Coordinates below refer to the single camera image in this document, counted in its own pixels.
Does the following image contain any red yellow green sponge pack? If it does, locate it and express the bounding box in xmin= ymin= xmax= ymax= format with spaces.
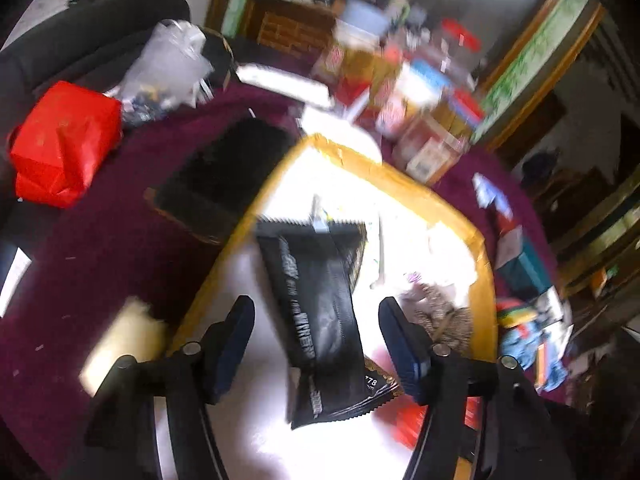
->
xmin=496 ymin=298 xmax=538 ymax=328

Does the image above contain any black snack pouch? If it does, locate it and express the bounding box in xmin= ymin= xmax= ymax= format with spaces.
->
xmin=255 ymin=219 xmax=401 ymax=429

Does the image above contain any blue towel with red band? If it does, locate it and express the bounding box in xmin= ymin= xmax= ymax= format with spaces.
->
xmin=500 ymin=322 xmax=568 ymax=392

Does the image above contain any brown fuzzy item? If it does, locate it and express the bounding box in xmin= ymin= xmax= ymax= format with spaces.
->
xmin=400 ymin=283 xmax=473 ymax=354

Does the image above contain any teal tissue box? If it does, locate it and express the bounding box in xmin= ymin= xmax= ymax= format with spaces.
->
xmin=496 ymin=236 xmax=552 ymax=300

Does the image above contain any maroon tablecloth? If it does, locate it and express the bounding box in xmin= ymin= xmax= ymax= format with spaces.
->
xmin=1 ymin=87 xmax=555 ymax=479

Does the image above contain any yellow cardboard box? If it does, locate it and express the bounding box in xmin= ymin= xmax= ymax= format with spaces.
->
xmin=171 ymin=136 xmax=498 ymax=479

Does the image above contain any blue white tissue packet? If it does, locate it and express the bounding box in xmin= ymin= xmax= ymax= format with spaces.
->
xmin=472 ymin=174 xmax=513 ymax=220

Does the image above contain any red gift box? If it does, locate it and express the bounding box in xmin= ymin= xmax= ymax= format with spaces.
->
xmin=10 ymin=81 xmax=122 ymax=209

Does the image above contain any clear plastic bag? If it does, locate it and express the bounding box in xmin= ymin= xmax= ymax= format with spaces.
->
xmin=105 ymin=20 xmax=214 ymax=129

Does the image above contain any black sofa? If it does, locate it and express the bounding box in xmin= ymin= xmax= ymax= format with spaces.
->
xmin=1 ymin=0 xmax=191 ymax=136

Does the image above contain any bamboo painted pillar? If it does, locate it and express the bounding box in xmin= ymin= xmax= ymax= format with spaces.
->
xmin=472 ymin=0 xmax=605 ymax=151

